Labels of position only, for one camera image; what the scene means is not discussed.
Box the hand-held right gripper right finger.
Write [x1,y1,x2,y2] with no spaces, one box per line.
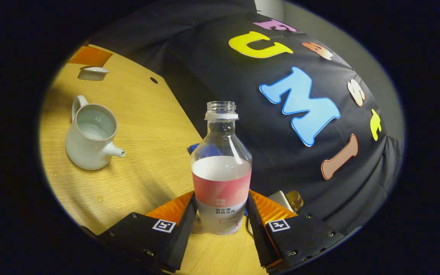
[245,190,346,273]

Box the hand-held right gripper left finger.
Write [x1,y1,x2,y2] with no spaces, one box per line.
[97,191,198,273]

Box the white teacup lid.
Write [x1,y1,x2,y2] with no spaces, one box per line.
[78,66,110,81]

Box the round coaster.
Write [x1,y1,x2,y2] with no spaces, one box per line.
[191,212,207,234]

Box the clear water bottle pink label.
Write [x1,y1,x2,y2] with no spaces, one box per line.
[190,101,252,236]

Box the white teacup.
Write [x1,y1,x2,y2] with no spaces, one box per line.
[65,95,126,171]

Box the white toaster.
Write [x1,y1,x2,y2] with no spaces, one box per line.
[268,190,295,212]

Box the blue towel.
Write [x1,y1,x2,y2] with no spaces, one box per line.
[188,143,210,155]

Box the black backdrop cloth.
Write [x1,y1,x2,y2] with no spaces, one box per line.
[86,4,404,233]

